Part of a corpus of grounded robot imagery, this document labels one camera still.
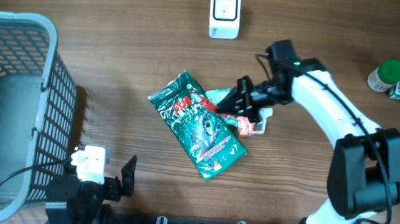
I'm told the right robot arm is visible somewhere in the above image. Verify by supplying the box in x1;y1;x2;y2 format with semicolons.
216;39;400;224

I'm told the red Nescafe stick sachet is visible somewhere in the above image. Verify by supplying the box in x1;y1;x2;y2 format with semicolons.
190;92;217;113

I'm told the green lid jar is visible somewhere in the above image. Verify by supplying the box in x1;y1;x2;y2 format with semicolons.
367;59;400;93

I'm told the white barcode scanner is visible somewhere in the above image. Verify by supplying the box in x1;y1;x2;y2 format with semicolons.
208;0;242;40

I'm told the green 3M gloves bag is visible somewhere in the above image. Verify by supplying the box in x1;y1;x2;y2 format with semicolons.
148;71;247;180

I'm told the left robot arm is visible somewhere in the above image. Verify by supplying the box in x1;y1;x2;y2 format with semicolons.
44;156;137;224

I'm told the green white small box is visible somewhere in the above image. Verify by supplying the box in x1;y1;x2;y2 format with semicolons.
389;81;400;101

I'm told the red orange candy packet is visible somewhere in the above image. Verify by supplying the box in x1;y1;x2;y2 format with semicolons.
237;116;267;138

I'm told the grey plastic basket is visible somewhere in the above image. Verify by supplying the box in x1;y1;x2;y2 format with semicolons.
0;12;77;222

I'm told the black left camera cable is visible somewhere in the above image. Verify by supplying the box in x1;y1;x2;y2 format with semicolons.
0;151;74;224

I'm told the teal wet wipes packet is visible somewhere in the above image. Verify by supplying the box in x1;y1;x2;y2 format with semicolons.
205;88;230;105

